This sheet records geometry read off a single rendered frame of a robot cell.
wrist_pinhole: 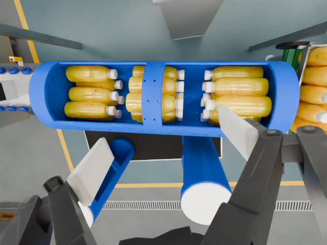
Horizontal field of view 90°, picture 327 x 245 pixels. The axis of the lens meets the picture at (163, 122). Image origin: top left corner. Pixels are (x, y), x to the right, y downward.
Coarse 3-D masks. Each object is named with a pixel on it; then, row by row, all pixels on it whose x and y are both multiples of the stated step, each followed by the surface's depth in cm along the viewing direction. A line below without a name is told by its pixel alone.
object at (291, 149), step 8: (248, 120) 14; (256, 128) 12; (264, 128) 12; (288, 136) 11; (288, 144) 10; (296, 144) 10; (288, 152) 10; (296, 152) 10; (288, 160) 10; (296, 160) 10
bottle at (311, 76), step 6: (324, 66) 61; (306, 72) 66; (312, 72) 63; (318, 72) 60; (324, 72) 59; (306, 78) 66; (312, 78) 63; (318, 78) 60; (324, 78) 59; (312, 84) 66; (318, 84) 62; (324, 84) 60
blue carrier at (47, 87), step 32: (64, 64) 70; (96, 64) 61; (128, 64) 59; (160, 64) 56; (192, 64) 57; (224, 64) 55; (256, 64) 54; (288, 64) 52; (32, 96) 57; (64, 96) 73; (160, 96) 52; (192, 96) 77; (288, 96) 47; (64, 128) 66; (96, 128) 62; (128, 128) 60; (160, 128) 58; (192, 128) 56; (288, 128) 51
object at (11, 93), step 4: (8, 80) 88; (12, 80) 89; (0, 84) 82; (4, 84) 85; (8, 84) 87; (12, 84) 89; (0, 88) 82; (4, 88) 85; (8, 88) 87; (12, 88) 89; (0, 92) 82; (4, 92) 85; (8, 92) 87; (12, 92) 89; (0, 96) 82; (4, 96) 84; (8, 96) 87; (12, 96) 89; (16, 96) 91; (0, 100) 82; (4, 100) 85
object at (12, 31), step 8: (0, 24) 94; (0, 32) 94; (8, 32) 98; (16, 32) 103; (24, 32) 108; (32, 32) 114; (32, 40) 116; (40, 40) 120; (48, 40) 127; (56, 40) 135; (64, 40) 144; (72, 48) 162; (80, 48) 167
